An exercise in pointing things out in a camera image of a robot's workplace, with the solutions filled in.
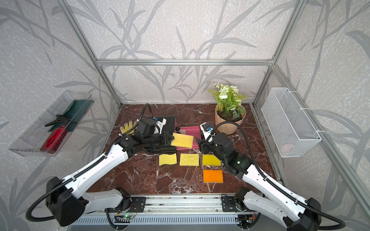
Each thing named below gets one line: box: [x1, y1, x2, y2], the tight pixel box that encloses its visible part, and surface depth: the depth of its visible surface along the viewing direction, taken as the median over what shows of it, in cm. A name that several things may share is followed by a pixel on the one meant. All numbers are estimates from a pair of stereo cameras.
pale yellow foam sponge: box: [170, 132, 195, 150], surface depth 78 cm
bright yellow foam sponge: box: [201, 154, 222, 167], surface depth 90 cm
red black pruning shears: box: [39, 115, 77, 154], surface depth 61 cm
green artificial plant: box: [207, 82, 248, 119], surface depth 88 cm
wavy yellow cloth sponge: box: [158, 153, 178, 167], surface depth 90 cm
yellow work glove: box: [119, 120, 138, 135], surface depth 107 cm
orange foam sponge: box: [202, 169, 224, 184], surface depth 84 cm
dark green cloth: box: [48, 99, 94, 132], surface depth 71 cm
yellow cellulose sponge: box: [179, 153, 199, 167], surface depth 91 cm
